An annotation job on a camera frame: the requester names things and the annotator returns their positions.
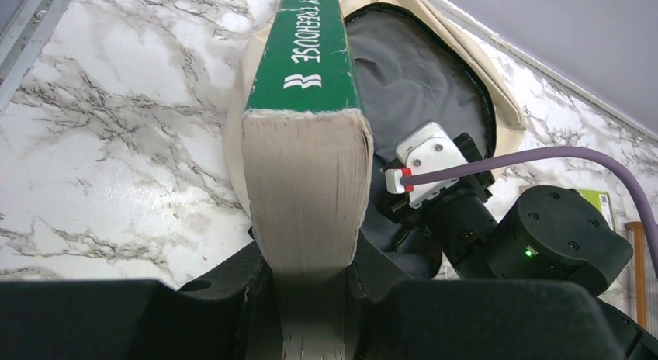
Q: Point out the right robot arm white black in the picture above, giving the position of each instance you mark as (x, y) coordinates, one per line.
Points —
(549, 233)

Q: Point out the green illustrated book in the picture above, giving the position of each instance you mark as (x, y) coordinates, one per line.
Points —
(601, 200)
(307, 162)

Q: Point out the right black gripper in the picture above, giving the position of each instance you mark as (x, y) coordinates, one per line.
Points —
(396, 208)

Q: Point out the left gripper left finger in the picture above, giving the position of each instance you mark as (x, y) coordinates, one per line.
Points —
(227, 313)

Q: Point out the wooden shelf rack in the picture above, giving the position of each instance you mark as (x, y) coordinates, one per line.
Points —
(644, 281)

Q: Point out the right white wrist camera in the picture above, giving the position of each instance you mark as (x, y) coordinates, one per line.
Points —
(426, 150)

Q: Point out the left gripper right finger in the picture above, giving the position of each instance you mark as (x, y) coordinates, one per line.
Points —
(392, 315)

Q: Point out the cream canvas backpack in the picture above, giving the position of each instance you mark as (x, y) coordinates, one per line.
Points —
(412, 66)

